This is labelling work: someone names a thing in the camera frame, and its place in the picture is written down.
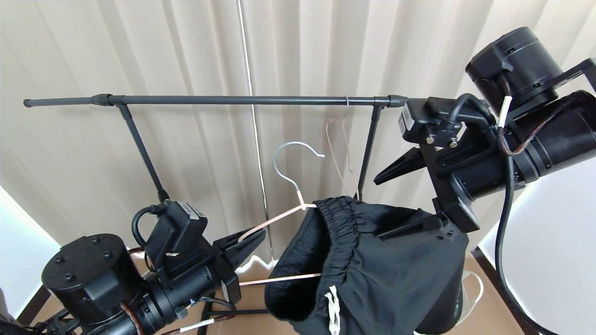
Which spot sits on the beige curtain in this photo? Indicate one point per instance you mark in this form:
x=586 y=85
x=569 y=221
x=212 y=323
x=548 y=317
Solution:
x=139 y=46

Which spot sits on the white laundry basket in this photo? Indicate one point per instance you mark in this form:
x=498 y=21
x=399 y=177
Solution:
x=480 y=284

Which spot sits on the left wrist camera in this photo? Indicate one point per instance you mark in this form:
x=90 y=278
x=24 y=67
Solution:
x=179 y=232

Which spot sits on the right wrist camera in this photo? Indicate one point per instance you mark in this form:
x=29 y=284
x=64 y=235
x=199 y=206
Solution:
x=419 y=121

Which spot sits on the black shorts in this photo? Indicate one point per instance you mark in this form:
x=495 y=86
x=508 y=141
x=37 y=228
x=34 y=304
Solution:
x=396 y=279

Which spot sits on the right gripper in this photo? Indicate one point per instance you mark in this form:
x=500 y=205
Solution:
x=479 y=172

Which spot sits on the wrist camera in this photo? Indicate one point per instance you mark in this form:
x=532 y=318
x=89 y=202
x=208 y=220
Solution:
x=419 y=121
x=179 y=232

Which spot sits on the pink clothes hanger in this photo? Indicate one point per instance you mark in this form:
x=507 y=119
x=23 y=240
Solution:
x=302 y=204
x=327 y=125

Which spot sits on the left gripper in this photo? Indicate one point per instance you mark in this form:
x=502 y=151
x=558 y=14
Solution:
x=191 y=288

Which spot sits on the black clothes rack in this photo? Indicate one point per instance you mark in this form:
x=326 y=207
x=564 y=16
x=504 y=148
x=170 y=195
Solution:
x=209 y=100

